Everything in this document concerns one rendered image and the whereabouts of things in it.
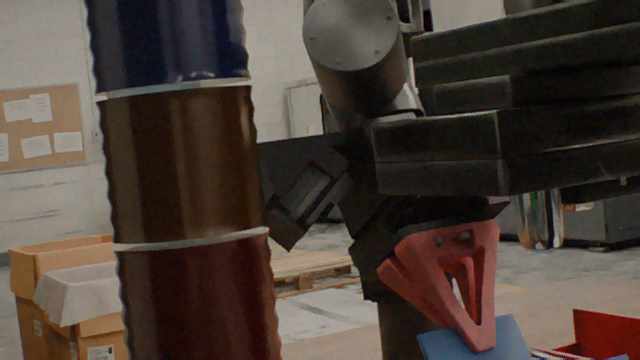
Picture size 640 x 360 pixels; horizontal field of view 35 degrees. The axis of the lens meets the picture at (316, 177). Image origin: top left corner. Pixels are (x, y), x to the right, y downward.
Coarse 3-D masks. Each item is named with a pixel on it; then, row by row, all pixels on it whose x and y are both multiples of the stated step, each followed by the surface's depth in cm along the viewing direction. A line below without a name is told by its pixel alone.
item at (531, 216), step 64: (512, 0) 48; (576, 0) 41; (448, 64) 50; (512, 64) 45; (576, 64) 42; (384, 128) 49; (448, 128) 44; (512, 128) 42; (576, 128) 43; (384, 192) 50; (448, 192) 45; (512, 192) 42; (576, 192) 47
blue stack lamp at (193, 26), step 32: (96, 0) 23; (128, 0) 22; (160, 0) 22; (192, 0) 22; (224, 0) 23; (96, 32) 23; (128, 32) 22; (160, 32) 22; (192, 32) 22; (224, 32) 23; (96, 64) 23; (128, 64) 22; (160, 64) 22; (192, 64) 22; (224, 64) 23
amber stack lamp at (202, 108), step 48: (144, 96) 22; (192, 96) 22; (240, 96) 23; (144, 144) 22; (192, 144) 22; (240, 144) 23; (144, 192) 22; (192, 192) 22; (240, 192) 23; (144, 240) 23
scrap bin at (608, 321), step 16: (576, 320) 87; (592, 320) 85; (608, 320) 84; (624, 320) 82; (576, 336) 87; (592, 336) 86; (608, 336) 84; (624, 336) 82; (544, 352) 74; (560, 352) 73; (576, 352) 87; (592, 352) 86; (608, 352) 84; (624, 352) 82
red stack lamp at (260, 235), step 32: (128, 256) 23; (160, 256) 23; (192, 256) 23; (224, 256) 23; (256, 256) 23; (128, 288) 23; (160, 288) 23; (192, 288) 22; (224, 288) 23; (256, 288) 23; (128, 320) 23; (160, 320) 23; (192, 320) 23; (224, 320) 23; (256, 320) 23; (128, 352) 24; (160, 352) 23; (192, 352) 23; (224, 352) 23; (256, 352) 23
